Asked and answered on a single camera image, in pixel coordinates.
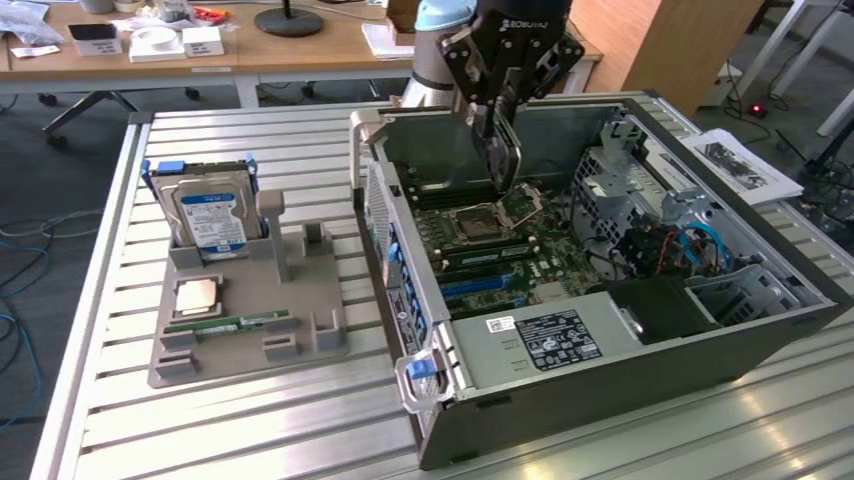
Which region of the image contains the black chair base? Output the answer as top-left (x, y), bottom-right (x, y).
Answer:
top-left (38, 88), bottom-right (203, 147)

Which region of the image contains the open metal socket cover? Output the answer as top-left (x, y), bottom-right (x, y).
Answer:
top-left (497, 182), bottom-right (547, 227)

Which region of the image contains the perforated silver disk bay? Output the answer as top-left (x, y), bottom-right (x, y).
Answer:
top-left (571, 144), bottom-right (710, 239)

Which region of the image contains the white tape roll on box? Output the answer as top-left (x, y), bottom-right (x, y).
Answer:
top-left (127, 25), bottom-right (190, 64)

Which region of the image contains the green RAM stick white label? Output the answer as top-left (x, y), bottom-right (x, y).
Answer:
top-left (439, 243), bottom-right (539, 267)

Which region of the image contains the white paper stack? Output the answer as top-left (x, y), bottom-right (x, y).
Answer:
top-left (361, 22), bottom-right (419, 62)

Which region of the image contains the blue floor cable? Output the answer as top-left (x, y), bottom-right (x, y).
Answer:
top-left (0, 239), bottom-right (52, 431)

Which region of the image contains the brown cardboard box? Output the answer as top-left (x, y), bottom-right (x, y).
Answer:
top-left (386, 0), bottom-right (421, 46)

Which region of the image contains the blue wire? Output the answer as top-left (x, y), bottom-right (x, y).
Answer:
top-left (680, 223), bottom-right (737, 275)

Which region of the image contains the grey parts rack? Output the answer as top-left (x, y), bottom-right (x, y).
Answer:
top-left (146, 189), bottom-right (354, 390)

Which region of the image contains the white table frame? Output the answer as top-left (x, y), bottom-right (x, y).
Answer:
top-left (733, 0), bottom-right (854, 137)

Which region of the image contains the red wire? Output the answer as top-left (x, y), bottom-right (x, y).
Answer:
top-left (657, 229), bottom-right (689, 271)

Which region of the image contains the wooden desk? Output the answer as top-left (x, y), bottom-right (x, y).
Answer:
top-left (0, 0), bottom-right (606, 109)

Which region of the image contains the green motherboard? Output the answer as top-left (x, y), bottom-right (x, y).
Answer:
top-left (398, 169), bottom-right (622, 321)

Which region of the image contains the wooden cabinet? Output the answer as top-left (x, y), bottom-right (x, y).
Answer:
top-left (586, 0), bottom-right (768, 117)

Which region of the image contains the blue expansion slot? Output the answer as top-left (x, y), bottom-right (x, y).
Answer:
top-left (439, 276), bottom-right (517, 302)

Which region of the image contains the black tripod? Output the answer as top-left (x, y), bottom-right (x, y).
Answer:
top-left (777, 89), bottom-right (854, 234)

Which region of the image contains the printed paper manual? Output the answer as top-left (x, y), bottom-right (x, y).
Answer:
top-left (678, 127), bottom-right (808, 207)

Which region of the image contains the plain silver disk bay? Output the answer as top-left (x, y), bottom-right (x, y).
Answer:
top-left (685, 263), bottom-right (802, 327)

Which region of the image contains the open dark grey PC case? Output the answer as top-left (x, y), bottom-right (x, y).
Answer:
top-left (350, 97), bottom-right (854, 471)

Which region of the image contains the red packet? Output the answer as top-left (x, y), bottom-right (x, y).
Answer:
top-left (189, 5), bottom-right (234, 26)

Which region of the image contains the hard disk with blue caddy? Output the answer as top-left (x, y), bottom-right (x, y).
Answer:
top-left (139, 153), bottom-right (270, 262)

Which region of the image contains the white box with black top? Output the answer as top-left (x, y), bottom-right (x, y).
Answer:
top-left (66, 22), bottom-right (126, 58)

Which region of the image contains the black round lamp base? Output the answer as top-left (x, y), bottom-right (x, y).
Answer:
top-left (253, 0), bottom-right (327, 38)

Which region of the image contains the black plastic shroud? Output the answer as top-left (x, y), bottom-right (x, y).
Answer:
top-left (610, 277), bottom-right (726, 347)

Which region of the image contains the silver CPU chip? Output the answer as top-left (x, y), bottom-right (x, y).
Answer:
top-left (172, 277), bottom-right (222, 317)

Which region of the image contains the clear plastic bag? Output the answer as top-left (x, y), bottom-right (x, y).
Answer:
top-left (0, 0), bottom-right (67, 47)

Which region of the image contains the metal CPU socket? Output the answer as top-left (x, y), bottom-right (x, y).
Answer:
top-left (447, 202), bottom-right (517, 244)

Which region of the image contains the bare green RAM stick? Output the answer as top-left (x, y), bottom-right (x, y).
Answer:
top-left (163, 309), bottom-right (294, 336)

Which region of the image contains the black Nvidia graphics card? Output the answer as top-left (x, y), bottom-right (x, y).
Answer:
top-left (465, 97), bottom-right (523, 197)

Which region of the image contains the grey power supply unit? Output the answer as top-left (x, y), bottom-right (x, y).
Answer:
top-left (450, 292), bottom-right (648, 392)

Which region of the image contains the white floor cable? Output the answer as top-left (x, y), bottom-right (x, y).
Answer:
top-left (0, 208), bottom-right (103, 239)

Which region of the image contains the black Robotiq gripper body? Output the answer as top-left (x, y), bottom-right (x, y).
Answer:
top-left (470, 0), bottom-right (577, 72)

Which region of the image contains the plain white box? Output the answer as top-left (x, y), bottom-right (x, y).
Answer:
top-left (181, 25), bottom-right (226, 59)

